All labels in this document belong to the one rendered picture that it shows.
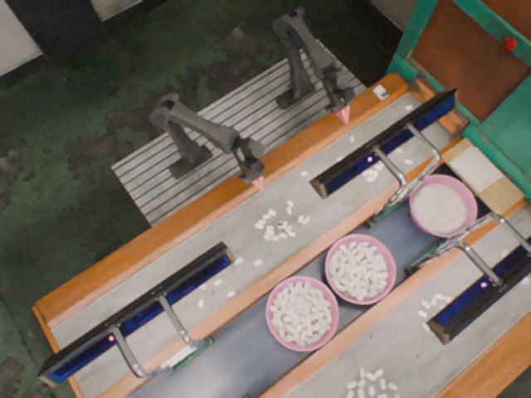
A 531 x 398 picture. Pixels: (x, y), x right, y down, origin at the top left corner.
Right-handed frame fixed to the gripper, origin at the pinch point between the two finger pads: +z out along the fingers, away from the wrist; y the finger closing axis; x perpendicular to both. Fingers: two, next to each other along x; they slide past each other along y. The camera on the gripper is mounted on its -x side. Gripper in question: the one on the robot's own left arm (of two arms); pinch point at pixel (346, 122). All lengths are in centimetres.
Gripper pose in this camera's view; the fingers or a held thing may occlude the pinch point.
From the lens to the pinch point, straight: 171.1
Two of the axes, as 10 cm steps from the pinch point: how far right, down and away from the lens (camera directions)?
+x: -3.7, -2.2, 9.0
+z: 4.5, 8.1, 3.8
